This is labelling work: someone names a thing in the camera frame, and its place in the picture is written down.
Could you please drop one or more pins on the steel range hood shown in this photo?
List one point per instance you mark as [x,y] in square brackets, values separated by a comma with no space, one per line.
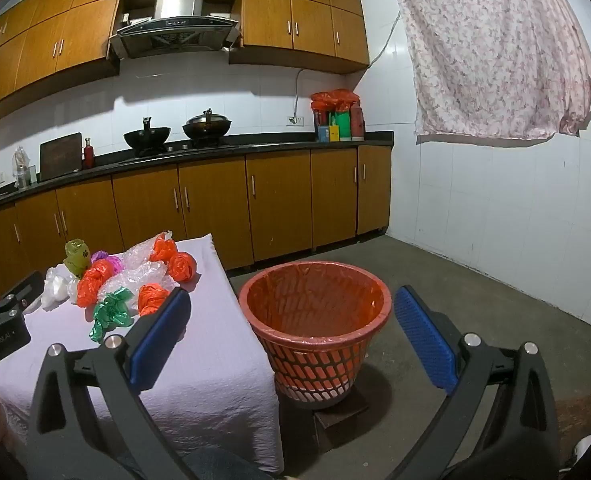
[175,30]

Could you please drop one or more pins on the wooden lower cabinets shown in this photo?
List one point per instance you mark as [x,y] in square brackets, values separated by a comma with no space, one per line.
[275,200]

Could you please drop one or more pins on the wooden cabinets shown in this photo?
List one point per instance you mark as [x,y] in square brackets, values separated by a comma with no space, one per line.
[275,200]
[295,15]

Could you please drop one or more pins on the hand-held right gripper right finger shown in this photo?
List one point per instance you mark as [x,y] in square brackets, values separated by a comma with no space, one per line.
[425,340]

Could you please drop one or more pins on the small red bottle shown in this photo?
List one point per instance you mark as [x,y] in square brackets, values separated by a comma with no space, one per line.
[88,156]

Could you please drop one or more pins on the white plastic bag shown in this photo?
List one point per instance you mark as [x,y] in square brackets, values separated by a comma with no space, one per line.
[55,287]

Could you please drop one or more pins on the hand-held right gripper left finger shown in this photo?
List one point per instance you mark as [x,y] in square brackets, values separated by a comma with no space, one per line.
[160,335]

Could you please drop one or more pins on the wooden upper cabinets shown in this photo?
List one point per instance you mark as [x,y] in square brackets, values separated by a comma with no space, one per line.
[295,15]

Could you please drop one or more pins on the pink floral hanging cloth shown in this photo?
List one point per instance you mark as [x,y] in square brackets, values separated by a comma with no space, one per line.
[495,50]

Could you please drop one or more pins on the yellow-green plastic bag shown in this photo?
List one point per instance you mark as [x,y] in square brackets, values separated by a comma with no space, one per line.
[77,257]

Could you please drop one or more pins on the green carton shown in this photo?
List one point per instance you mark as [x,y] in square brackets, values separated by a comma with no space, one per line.
[341,126]

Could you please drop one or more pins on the clear bubble wrap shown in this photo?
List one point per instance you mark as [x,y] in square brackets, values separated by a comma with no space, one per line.
[136,251]
[140,277]

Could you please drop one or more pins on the black wok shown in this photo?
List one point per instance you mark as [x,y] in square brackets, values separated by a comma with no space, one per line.
[148,137]

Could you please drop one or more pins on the black kitchen countertop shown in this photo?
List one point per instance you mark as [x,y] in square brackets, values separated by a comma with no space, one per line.
[275,144]

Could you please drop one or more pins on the green plastic bag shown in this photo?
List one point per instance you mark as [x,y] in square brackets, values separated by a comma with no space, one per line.
[110,310]

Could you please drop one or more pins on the long orange plastic bag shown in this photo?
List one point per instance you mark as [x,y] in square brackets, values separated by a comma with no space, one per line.
[92,285]

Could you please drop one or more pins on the dark wooden block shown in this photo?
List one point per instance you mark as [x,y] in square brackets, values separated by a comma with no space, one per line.
[340,420]

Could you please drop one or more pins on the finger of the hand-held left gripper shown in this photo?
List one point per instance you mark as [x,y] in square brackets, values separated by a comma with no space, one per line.
[25,290]

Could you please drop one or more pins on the clear bag with jar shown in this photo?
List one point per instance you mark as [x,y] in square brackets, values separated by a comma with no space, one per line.
[23,167]

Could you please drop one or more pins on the red plastic lattice basket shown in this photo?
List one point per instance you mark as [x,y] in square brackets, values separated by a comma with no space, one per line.
[320,365]

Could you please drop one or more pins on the white wall socket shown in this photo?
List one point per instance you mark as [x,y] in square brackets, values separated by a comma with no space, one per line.
[295,120]

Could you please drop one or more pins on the purple plastic bag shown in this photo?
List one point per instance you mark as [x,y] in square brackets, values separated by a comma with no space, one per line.
[112,262]

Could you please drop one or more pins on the dark cutting board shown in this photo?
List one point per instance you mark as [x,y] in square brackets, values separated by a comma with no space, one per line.
[60,156]

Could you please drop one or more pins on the small orange plastic bag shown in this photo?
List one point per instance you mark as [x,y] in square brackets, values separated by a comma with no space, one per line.
[181,266]
[163,249]
[151,299]

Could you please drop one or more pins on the black pot with lid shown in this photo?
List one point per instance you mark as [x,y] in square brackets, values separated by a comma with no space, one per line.
[208,127]

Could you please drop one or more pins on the blue and yellow box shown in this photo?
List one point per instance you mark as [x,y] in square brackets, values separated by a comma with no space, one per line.
[328,133]

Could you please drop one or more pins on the red bag over condiments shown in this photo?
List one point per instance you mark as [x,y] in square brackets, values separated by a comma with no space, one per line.
[335,99]

